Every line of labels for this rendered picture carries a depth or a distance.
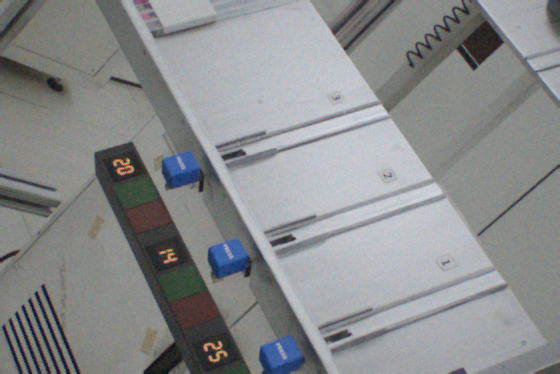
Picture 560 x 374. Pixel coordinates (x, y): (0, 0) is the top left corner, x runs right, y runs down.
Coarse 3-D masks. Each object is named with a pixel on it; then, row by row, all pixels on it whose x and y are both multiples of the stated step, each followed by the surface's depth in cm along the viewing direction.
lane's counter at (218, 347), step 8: (216, 336) 97; (224, 336) 97; (192, 344) 96; (200, 344) 96; (208, 344) 97; (216, 344) 97; (224, 344) 97; (200, 352) 96; (208, 352) 96; (216, 352) 96; (224, 352) 96; (232, 352) 96; (200, 360) 96; (208, 360) 96; (216, 360) 96; (224, 360) 96; (232, 360) 96; (208, 368) 95
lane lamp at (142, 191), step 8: (128, 184) 107; (136, 184) 107; (144, 184) 107; (152, 184) 107; (120, 192) 106; (128, 192) 106; (136, 192) 106; (144, 192) 106; (152, 192) 106; (120, 200) 105; (128, 200) 105; (136, 200) 105; (144, 200) 106; (152, 200) 106; (128, 208) 105
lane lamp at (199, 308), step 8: (192, 296) 99; (200, 296) 99; (208, 296) 100; (176, 304) 99; (184, 304) 99; (192, 304) 99; (200, 304) 99; (208, 304) 99; (176, 312) 98; (184, 312) 98; (192, 312) 98; (200, 312) 98; (208, 312) 99; (216, 312) 99; (184, 320) 98; (192, 320) 98; (200, 320) 98; (184, 328) 97
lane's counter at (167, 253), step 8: (168, 240) 103; (176, 240) 103; (152, 248) 102; (160, 248) 102; (168, 248) 102; (176, 248) 102; (152, 256) 102; (160, 256) 102; (168, 256) 102; (176, 256) 102; (184, 256) 102; (160, 264) 101; (168, 264) 101; (176, 264) 101
